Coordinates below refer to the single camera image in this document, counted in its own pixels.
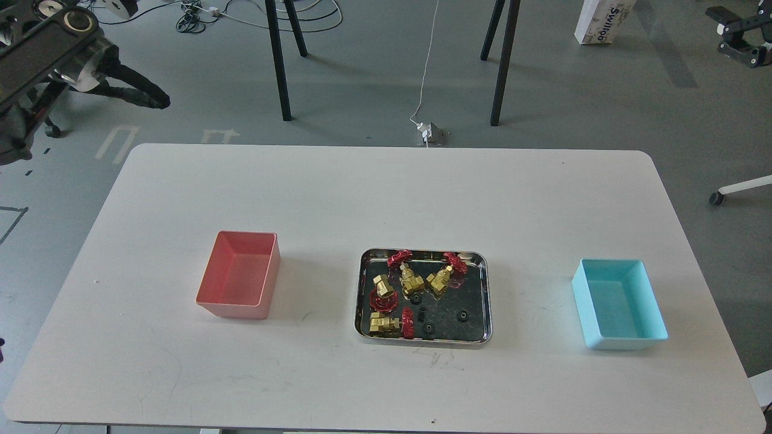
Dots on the brass valve red handle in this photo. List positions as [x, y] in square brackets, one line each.
[383, 298]

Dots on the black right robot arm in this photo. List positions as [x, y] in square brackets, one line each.
[732, 28]

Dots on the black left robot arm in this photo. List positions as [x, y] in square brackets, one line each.
[49, 47]

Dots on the brass valve centre top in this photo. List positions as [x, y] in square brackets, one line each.
[411, 282]

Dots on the brass valve top right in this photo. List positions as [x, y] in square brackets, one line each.
[440, 281]

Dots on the brass valve bottom left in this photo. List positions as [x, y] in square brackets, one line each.
[402, 326]

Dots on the pink plastic box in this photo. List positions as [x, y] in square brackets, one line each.
[240, 278]

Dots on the blue plastic box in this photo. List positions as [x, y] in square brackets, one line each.
[616, 305]

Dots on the white cardboard box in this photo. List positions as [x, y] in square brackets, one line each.
[599, 21]

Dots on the metal tray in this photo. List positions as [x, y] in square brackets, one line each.
[469, 293]

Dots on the floor power socket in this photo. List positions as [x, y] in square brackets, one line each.
[431, 135]

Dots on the black table leg rear left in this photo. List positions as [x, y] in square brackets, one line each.
[294, 22]

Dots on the black table leg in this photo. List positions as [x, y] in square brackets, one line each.
[279, 67]
[294, 22]
[504, 63]
[497, 10]

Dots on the black table leg rear right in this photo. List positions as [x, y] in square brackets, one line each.
[497, 10]

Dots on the white chair base leg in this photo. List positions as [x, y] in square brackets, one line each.
[718, 197]

